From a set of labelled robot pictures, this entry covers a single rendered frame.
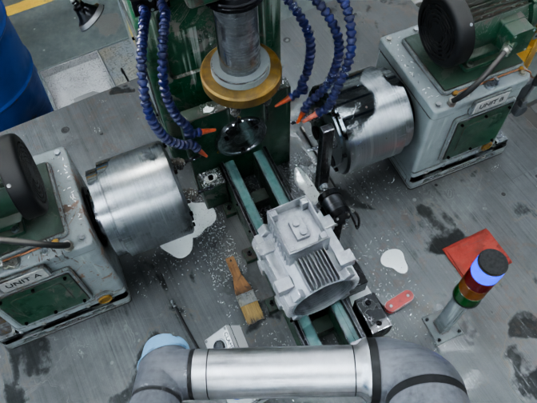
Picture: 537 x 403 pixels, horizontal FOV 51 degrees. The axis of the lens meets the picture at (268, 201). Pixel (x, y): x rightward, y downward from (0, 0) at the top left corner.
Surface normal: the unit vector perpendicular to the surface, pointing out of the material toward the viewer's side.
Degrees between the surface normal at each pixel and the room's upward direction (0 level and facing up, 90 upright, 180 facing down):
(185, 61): 90
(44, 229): 0
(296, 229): 0
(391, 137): 70
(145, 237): 77
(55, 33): 0
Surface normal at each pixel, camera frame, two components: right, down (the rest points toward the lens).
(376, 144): 0.36, 0.57
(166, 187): 0.18, 0.00
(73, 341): -0.03, -0.50
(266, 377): -0.04, -0.15
